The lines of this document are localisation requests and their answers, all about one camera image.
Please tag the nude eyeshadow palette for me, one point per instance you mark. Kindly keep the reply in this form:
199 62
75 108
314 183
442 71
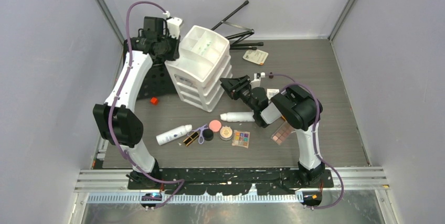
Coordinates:
282 133

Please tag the colorful eyeshadow palette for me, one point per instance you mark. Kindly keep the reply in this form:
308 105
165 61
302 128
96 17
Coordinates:
241 138

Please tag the white sachet packet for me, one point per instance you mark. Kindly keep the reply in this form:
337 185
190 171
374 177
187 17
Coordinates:
256 56

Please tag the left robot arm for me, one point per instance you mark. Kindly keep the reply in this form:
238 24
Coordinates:
115 118

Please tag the red cube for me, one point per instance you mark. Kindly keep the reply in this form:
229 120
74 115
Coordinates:
154 100

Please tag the white plastic drawer organizer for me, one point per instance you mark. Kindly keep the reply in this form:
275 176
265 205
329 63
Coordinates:
200 67

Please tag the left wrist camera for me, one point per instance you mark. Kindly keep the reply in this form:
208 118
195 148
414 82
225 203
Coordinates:
174 25

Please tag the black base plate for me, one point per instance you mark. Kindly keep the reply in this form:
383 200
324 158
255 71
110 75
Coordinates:
228 181

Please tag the black round jar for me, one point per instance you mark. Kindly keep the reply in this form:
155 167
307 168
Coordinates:
208 134

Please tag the pink round compact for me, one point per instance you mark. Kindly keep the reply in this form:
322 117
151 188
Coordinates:
215 125

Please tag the large white spray bottle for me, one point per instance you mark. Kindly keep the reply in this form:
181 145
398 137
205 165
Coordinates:
173 134

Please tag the white barcode packet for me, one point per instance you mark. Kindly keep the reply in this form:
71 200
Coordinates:
272 92

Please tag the purple eyelash curler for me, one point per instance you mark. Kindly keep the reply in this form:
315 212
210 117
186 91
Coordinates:
198 131

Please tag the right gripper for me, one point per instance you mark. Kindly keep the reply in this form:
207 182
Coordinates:
233 86

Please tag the black music stand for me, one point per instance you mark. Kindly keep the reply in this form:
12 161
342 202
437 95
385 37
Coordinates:
156 83

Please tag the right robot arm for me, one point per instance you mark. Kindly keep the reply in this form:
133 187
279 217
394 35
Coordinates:
299 107

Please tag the small white bottle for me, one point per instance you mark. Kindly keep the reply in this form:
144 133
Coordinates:
237 117

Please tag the black gold lipstick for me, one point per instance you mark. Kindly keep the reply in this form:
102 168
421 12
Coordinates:
190 139

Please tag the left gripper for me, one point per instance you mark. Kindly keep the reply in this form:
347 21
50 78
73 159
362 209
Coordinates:
176 42

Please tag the beige powder jar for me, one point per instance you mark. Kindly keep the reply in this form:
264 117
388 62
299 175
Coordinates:
226 133

